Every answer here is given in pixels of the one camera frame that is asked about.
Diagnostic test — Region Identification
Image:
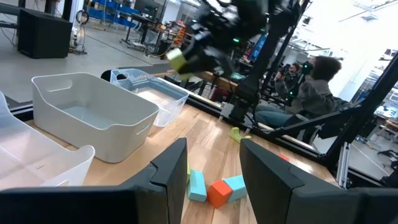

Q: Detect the white opaque storage bin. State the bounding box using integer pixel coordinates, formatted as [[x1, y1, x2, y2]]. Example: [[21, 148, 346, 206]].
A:
[[30, 72, 160, 164]]

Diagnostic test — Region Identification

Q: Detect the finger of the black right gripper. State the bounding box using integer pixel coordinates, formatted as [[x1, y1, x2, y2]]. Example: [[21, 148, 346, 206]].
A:
[[182, 51, 236, 77]]

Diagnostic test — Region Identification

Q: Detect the blue shelving rack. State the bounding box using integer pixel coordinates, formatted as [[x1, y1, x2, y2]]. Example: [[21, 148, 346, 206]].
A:
[[88, 0, 141, 28]]

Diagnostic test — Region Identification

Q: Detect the black cable coil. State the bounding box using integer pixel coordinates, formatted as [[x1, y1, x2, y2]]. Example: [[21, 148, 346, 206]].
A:
[[75, 9, 90, 26]]

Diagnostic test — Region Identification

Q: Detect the black cabinet box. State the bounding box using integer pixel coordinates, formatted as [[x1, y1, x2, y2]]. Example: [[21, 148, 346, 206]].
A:
[[17, 9, 73, 60]]

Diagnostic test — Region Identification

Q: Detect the frosted translucent storage bin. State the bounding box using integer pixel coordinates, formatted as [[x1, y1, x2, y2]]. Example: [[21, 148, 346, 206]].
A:
[[0, 91, 96, 191]]

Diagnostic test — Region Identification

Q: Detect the orange stacked object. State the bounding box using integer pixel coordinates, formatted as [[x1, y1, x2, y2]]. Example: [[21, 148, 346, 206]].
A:
[[173, 24, 188, 47]]

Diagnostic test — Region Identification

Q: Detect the green cube block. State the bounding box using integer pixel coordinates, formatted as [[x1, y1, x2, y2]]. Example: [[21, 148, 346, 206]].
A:
[[165, 47, 194, 80]]

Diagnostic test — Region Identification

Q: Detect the blue screen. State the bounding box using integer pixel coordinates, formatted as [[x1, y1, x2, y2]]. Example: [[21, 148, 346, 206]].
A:
[[248, 33, 268, 63]]

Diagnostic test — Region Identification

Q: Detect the blue rectangular block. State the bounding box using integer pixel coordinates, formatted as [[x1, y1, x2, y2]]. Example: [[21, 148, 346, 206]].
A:
[[222, 174, 248, 203], [187, 169, 208, 203]]

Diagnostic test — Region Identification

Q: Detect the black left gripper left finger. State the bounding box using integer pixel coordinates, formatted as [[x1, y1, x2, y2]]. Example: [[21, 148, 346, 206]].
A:
[[0, 138, 188, 224]]

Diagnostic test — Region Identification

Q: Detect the seated person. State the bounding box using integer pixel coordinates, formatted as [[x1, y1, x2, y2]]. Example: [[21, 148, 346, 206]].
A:
[[254, 55, 351, 129]]

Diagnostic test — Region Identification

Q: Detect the clear storage bin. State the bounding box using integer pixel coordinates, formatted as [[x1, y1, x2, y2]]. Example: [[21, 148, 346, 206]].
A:
[[109, 68, 190, 128]]

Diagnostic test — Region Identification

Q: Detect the black desk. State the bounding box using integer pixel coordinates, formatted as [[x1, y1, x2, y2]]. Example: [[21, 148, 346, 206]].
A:
[[119, 12, 158, 52]]

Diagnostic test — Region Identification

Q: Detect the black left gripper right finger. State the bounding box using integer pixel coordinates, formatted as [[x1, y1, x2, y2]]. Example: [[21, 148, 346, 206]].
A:
[[239, 138, 398, 224]]

